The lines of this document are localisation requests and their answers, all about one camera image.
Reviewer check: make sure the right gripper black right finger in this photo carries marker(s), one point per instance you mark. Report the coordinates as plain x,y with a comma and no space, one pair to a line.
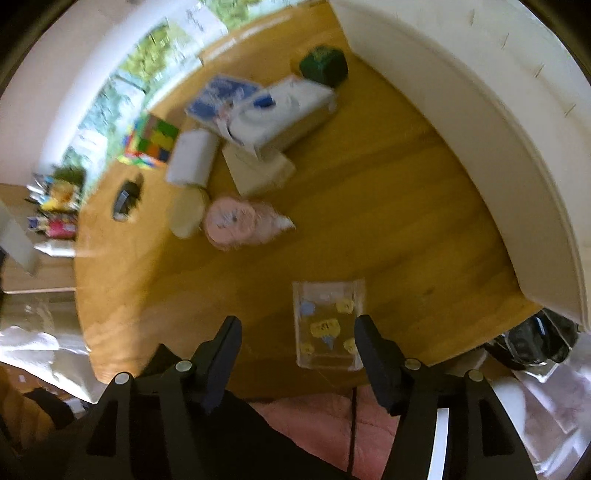
384,363

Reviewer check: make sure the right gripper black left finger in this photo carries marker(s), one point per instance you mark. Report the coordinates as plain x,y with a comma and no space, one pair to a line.
214,360

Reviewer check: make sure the pink correction tape dispenser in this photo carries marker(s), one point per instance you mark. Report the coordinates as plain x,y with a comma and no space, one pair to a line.
232,223

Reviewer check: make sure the beige angular small box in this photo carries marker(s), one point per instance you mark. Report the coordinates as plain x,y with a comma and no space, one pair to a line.
254,176

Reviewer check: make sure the white 33W charger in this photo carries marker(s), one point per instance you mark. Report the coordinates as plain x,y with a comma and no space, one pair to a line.
191,160

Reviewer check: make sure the multicolour Rubik's cube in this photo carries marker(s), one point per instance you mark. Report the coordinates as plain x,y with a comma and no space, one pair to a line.
149,143

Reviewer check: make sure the white instant camera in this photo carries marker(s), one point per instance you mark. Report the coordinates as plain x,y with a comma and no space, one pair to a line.
276,117

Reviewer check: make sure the white plastic storage bin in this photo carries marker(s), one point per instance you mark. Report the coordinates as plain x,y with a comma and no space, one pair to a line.
511,102

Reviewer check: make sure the person's right hand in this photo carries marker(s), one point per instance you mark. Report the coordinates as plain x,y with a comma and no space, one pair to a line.
340,429

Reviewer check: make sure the black power adapter plug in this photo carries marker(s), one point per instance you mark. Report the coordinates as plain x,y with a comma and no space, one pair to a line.
127,198

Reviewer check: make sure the pink tube bottle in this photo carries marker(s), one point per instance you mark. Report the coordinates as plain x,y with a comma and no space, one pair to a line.
58,226

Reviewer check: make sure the blue dental floss box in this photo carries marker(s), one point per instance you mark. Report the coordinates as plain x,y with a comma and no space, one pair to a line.
217,97

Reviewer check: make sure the grape print cardboard sheets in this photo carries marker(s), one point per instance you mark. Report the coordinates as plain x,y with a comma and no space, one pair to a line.
153,65

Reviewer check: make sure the green perfume bottle gold cap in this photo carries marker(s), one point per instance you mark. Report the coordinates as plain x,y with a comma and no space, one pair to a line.
326,65

